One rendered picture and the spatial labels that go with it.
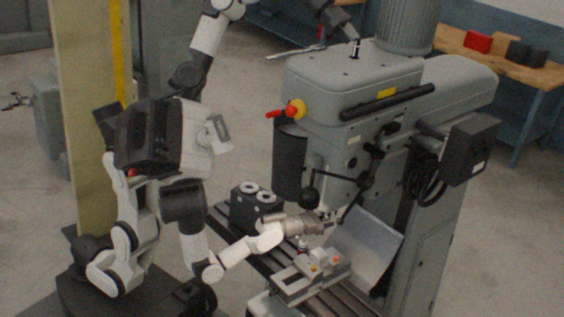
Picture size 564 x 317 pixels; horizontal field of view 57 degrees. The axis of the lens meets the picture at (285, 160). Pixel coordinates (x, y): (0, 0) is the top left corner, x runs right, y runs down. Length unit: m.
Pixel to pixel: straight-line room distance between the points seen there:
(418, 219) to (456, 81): 0.59
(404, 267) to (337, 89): 1.13
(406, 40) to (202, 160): 0.78
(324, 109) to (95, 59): 1.89
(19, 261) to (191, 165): 2.23
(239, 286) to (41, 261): 1.27
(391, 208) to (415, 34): 0.82
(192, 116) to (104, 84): 1.56
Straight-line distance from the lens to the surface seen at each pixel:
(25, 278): 3.65
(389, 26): 1.82
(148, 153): 1.63
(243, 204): 2.33
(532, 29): 6.02
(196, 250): 1.80
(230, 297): 3.38
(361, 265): 2.38
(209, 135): 1.70
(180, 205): 1.70
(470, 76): 2.22
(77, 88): 3.20
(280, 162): 4.03
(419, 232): 2.33
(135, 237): 2.19
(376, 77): 1.63
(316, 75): 1.55
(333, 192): 1.83
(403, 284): 2.50
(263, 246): 1.90
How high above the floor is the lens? 2.45
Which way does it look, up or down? 31 degrees down
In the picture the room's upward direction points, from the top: 7 degrees clockwise
